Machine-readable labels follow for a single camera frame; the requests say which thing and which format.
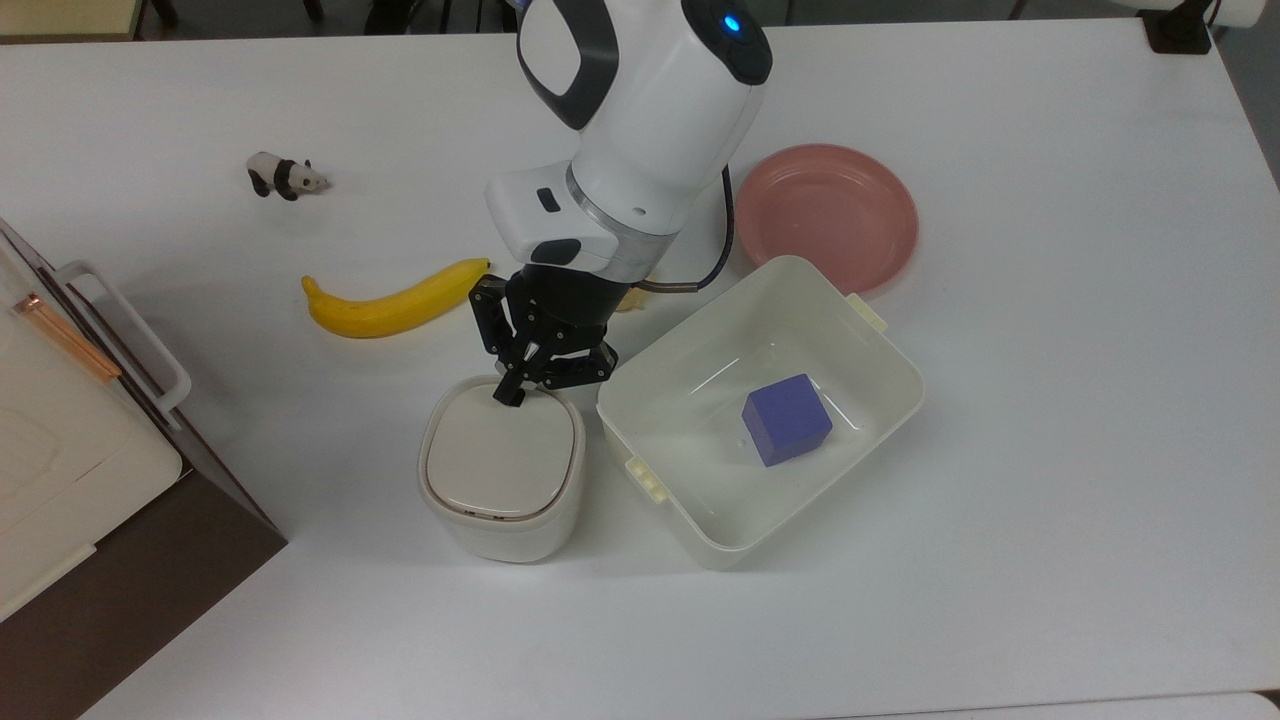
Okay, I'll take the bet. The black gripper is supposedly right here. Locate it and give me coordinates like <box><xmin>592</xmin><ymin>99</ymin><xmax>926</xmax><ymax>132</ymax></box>
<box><xmin>468</xmin><ymin>266</ymin><xmax>619</xmax><ymax>406</ymax></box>

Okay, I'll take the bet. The small cream lidded trash can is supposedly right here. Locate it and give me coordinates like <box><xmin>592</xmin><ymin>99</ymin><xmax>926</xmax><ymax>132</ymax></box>
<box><xmin>417</xmin><ymin>375</ymin><xmax>588</xmax><ymax>564</ymax></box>

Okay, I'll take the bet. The yellow banana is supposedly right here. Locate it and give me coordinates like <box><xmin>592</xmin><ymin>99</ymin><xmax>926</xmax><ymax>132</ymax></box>
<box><xmin>302</xmin><ymin>258</ymin><xmax>492</xmax><ymax>339</ymax></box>

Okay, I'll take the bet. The white plastic storage box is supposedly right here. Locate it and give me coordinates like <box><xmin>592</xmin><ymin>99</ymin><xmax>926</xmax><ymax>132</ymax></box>
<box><xmin>597</xmin><ymin>255</ymin><xmax>925</xmax><ymax>571</ymax></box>

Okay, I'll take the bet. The purple cube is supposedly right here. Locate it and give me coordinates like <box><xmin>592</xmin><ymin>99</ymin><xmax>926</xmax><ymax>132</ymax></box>
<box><xmin>741</xmin><ymin>373</ymin><xmax>834</xmax><ymax>468</ymax></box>

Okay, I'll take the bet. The panda figurine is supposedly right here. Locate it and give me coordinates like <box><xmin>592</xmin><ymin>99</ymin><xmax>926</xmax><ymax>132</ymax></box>
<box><xmin>246</xmin><ymin>151</ymin><xmax>331</xmax><ymax>202</ymax></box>

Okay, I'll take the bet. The pink plate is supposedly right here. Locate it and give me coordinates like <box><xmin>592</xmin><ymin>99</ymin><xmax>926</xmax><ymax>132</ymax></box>
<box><xmin>735</xmin><ymin>143</ymin><xmax>919</xmax><ymax>298</ymax></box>

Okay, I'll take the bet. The dark brown drawer box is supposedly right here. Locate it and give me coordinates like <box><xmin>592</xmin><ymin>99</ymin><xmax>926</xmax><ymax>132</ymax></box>
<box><xmin>0</xmin><ymin>220</ymin><xmax>289</xmax><ymax>720</ymax></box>

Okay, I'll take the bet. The black clamp base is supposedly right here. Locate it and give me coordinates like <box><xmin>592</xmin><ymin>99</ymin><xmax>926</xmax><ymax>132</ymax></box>
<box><xmin>1138</xmin><ymin>0</ymin><xmax>1216</xmax><ymax>56</ymax></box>

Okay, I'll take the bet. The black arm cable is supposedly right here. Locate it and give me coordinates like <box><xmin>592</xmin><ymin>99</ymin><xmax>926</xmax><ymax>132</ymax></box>
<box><xmin>640</xmin><ymin>165</ymin><xmax>738</xmax><ymax>293</ymax></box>

